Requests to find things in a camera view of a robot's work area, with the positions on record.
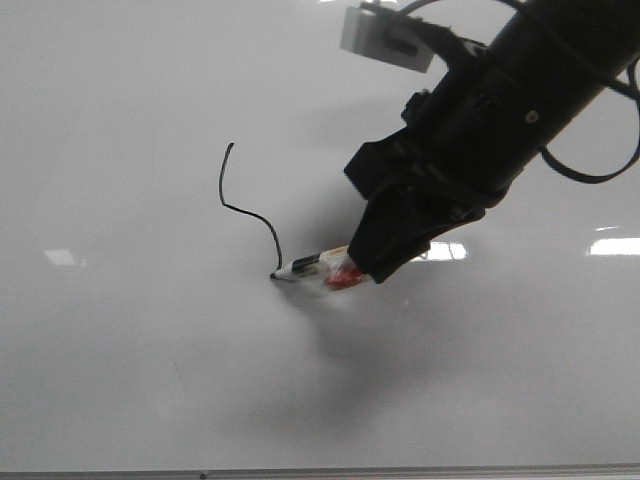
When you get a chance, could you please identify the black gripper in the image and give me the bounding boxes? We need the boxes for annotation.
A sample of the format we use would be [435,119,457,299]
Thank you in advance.
[345,47,550,284]

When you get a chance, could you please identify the black whiteboard marker with tape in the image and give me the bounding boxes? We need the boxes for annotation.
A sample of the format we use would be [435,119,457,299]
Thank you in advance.
[270,245,370,291]

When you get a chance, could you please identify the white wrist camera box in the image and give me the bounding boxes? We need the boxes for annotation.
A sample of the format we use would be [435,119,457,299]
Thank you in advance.
[340,2,434,73]

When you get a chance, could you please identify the black cable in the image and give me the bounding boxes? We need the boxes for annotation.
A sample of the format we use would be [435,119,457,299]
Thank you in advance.
[397,0,640,184]

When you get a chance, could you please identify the white whiteboard with metal frame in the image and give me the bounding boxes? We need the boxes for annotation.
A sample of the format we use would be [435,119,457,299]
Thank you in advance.
[1,1,639,471]

